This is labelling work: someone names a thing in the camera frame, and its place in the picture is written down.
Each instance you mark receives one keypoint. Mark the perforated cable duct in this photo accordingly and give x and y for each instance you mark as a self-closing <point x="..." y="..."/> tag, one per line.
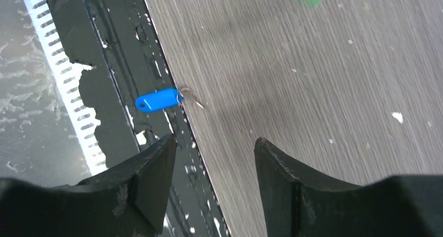
<point x="67" y="76"/>

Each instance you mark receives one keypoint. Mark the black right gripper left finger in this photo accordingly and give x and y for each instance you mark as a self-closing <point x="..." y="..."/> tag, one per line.
<point x="129" y="199"/>

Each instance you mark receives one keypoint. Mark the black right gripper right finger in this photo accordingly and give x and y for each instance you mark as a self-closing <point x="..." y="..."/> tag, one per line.
<point x="299" y="200"/>

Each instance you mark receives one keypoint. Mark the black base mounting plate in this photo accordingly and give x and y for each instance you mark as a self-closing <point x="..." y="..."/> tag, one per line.
<point x="117" y="39"/>

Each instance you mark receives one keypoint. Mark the blue key tag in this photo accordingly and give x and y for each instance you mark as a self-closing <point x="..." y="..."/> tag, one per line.
<point x="166" y="98"/>

